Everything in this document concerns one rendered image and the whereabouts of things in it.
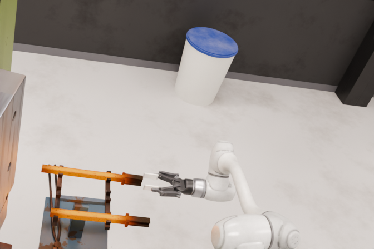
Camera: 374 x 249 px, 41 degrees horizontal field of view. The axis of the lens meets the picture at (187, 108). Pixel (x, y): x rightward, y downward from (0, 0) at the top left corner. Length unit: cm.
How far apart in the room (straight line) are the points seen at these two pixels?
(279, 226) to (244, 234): 15
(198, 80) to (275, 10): 106
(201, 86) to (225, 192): 218
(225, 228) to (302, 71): 379
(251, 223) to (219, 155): 58
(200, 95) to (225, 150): 221
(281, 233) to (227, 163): 54
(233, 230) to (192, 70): 275
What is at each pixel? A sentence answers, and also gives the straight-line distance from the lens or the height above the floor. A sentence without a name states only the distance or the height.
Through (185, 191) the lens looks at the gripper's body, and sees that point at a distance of 233.
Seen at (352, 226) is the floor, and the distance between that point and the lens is 415.
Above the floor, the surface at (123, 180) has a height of 94.
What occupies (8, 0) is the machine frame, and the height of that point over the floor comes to 182.
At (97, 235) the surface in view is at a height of 67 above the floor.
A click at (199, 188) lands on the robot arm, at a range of 233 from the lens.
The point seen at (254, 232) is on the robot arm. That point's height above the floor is 128.
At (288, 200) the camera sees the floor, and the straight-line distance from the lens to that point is 402.
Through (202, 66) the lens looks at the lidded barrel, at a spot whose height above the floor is 42.
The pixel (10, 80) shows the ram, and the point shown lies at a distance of 132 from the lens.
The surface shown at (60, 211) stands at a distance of 211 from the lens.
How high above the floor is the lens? 253
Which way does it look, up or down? 34 degrees down
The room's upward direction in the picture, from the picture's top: 19 degrees clockwise
